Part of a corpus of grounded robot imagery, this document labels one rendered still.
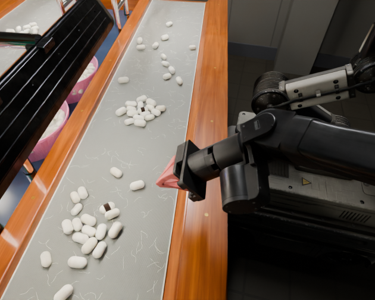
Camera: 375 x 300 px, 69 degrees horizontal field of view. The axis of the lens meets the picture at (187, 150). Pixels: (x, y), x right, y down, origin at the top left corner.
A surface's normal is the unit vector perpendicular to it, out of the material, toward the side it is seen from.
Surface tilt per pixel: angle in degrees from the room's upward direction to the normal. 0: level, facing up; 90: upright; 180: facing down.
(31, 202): 0
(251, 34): 90
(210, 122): 0
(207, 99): 0
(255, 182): 44
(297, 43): 90
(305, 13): 90
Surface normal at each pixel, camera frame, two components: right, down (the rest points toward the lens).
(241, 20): -0.24, 0.72
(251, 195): -0.65, -0.43
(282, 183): 0.02, -0.67
